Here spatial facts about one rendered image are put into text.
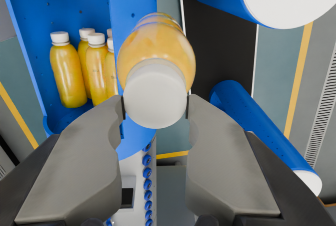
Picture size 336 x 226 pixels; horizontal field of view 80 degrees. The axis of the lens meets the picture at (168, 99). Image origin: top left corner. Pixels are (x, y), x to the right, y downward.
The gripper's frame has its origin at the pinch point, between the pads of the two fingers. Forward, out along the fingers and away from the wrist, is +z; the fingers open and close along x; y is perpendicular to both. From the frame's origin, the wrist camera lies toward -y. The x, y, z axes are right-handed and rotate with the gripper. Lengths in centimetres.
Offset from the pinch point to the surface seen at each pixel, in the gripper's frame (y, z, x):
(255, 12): -1.5, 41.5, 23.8
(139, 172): 65, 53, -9
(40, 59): 8.8, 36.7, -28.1
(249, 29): 17, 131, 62
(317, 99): 82, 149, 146
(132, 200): 67, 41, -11
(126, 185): 67, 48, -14
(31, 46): 5.1, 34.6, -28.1
